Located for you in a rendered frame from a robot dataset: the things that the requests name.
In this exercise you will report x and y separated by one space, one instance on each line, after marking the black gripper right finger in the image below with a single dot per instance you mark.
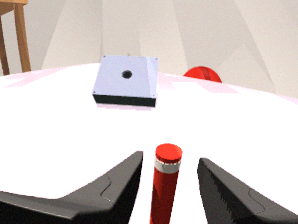
227 200

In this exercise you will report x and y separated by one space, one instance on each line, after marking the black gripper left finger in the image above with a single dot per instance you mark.
109 199

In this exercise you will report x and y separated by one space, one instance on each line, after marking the grey panel plate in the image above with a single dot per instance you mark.
127 80

